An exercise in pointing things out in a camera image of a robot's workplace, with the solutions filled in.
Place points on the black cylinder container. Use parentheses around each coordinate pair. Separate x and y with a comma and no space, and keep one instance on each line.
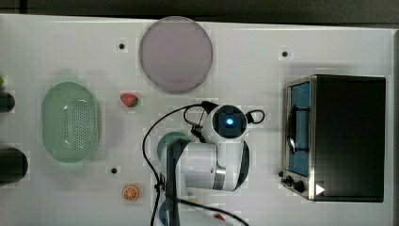
(13,166)

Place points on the green perforated colander basket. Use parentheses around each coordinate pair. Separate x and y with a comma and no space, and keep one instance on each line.
(71,127)

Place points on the dark cylinder at edge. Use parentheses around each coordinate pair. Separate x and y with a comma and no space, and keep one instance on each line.
(7,102)

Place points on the red toy fruit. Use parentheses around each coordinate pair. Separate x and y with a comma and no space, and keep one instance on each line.
(219,217)

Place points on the small blue plate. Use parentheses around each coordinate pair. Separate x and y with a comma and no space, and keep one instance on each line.
(162,214)

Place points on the toy orange slice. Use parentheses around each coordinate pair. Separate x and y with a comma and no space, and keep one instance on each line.
(130,193)

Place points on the toy strawberry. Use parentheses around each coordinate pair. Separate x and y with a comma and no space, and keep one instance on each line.
(129,99)

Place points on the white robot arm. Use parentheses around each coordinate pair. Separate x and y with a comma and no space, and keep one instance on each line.
(219,160)

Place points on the teal green cup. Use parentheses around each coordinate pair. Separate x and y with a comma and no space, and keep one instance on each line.
(167,139)

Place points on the black toaster oven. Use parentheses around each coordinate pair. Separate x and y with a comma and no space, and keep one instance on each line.
(334,138)

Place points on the round grey plate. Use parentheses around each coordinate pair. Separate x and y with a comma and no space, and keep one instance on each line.
(176,54)

